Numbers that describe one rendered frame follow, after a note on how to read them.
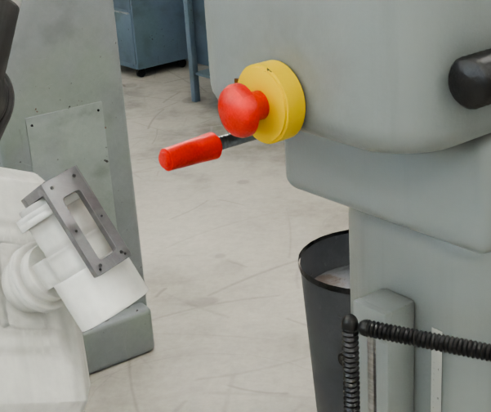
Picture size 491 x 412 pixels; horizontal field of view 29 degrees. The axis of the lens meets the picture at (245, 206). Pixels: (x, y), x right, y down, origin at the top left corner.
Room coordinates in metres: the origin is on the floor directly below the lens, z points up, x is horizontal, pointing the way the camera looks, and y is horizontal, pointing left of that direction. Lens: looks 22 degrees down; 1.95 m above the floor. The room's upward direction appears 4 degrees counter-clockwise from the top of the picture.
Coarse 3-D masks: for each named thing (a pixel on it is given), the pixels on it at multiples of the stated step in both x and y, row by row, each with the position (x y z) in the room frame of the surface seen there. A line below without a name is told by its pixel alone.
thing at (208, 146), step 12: (180, 144) 0.75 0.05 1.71; (192, 144) 0.75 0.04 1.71; (204, 144) 0.76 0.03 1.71; (216, 144) 0.76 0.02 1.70; (228, 144) 0.78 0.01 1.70; (240, 144) 0.79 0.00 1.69; (168, 156) 0.74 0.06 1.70; (180, 156) 0.74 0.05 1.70; (192, 156) 0.75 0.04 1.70; (204, 156) 0.76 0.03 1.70; (216, 156) 0.76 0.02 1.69; (168, 168) 0.74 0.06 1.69
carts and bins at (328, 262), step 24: (336, 240) 3.01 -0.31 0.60; (312, 264) 2.93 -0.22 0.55; (336, 264) 3.00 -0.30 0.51; (312, 288) 2.69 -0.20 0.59; (336, 288) 2.60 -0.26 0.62; (312, 312) 2.71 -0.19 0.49; (336, 312) 2.62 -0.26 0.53; (312, 336) 2.73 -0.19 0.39; (336, 336) 2.63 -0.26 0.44; (312, 360) 2.76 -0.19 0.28; (336, 360) 2.64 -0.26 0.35; (336, 384) 2.65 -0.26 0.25; (336, 408) 2.66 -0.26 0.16
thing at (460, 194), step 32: (288, 160) 0.83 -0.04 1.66; (320, 160) 0.80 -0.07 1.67; (352, 160) 0.77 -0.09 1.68; (384, 160) 0.74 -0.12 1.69; (416, 160) 0.71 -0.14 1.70; (448, 160) 0.68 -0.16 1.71; (480, 160) 0.66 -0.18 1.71; (320, 192) 0.80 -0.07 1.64; (352, 192) 0.77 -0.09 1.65; (384, 192) 0.74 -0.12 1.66; (416, 192) 0.71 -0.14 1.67; (448, 192) 0.68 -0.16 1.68; (480, 192) 0.66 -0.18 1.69; (416, 224) 0.71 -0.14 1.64; (448, 224) 0.68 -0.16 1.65; (480, 224) 0.66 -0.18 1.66
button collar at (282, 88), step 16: (256, 64) 0.68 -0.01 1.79; (272, 64) 0.68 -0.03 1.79; (240, 80) 0.70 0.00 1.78; (256, 80) 0.68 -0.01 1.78; (272, 80) 0.67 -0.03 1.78; (288, 80) 0.67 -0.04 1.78; (272, 96) 0.67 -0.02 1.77; (288, 96) 0.66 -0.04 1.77; (304, 96) 0.67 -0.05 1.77; (272, 112) 0.67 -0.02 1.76; (288, 112) 0.66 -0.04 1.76; (304, 112) 0.67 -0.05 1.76; (272, 128) 0.67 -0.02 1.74; (288, 128) 0.66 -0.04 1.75
